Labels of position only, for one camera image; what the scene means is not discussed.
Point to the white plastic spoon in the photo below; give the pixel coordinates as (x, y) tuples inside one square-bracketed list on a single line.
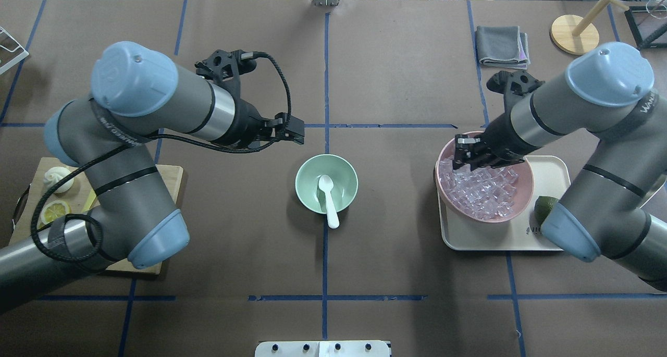
[(325, 185)]

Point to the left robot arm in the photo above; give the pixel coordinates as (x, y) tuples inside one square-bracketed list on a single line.
[(115, 205)]

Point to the yellow plastic knife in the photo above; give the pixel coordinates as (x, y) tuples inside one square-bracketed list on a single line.
[(90, 200)]

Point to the wooden cutting board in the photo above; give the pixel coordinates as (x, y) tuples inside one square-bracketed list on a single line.
[(81, 198)]

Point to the white camera pole base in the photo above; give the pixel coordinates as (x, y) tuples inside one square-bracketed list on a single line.
[(324, 348)]

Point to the lemon slice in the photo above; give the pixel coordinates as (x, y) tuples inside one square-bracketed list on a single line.
[(54, 210)]

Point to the wooden cup stand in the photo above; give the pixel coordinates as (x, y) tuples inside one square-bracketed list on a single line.
[(577, 35)]

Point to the green bowl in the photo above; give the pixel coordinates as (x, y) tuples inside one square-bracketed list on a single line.
[(342, 173)]

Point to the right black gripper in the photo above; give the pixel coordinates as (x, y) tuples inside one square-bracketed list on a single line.
[(498, 132)]

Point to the pink bowl of ice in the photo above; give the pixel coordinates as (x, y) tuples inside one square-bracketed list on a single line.
[(488, 195)]

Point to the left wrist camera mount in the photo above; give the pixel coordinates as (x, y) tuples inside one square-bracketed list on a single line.
[(221, 65)]

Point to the metal glass rack tray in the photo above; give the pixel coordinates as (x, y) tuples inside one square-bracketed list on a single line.
[(647, 23)]

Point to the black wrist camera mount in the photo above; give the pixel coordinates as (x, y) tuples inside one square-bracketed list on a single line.
[(514, 86)]

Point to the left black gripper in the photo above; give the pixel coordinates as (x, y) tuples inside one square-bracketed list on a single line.
[(246, 123)]

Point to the folded grey cloth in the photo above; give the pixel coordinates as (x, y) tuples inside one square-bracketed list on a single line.
[(504, 47)]

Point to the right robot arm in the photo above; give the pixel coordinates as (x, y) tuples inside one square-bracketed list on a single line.
[(609, 92)]

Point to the beige plastic tray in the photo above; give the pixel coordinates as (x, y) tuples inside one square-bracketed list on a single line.
[(522, 233)]

